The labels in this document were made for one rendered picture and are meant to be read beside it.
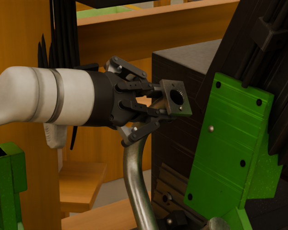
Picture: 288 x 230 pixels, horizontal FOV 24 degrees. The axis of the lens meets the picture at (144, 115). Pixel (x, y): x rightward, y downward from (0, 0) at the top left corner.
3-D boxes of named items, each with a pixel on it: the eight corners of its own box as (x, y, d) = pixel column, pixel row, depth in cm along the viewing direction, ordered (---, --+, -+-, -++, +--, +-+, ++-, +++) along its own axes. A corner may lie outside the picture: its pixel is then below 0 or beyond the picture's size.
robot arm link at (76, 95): (48, 93, 95) (8, 90, 92) (86, 54, 87) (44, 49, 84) (59, 151, 92) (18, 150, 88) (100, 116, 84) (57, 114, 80)
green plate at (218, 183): (271, 232, 98) (310, 97, 94) (230, 236, 94) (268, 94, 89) (221, 200, 107) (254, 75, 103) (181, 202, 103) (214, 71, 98)
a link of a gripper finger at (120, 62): (111, 59, 93) (145, 81, 95) (114, 50, 94) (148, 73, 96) (102, 68, 95) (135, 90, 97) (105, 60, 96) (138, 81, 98)
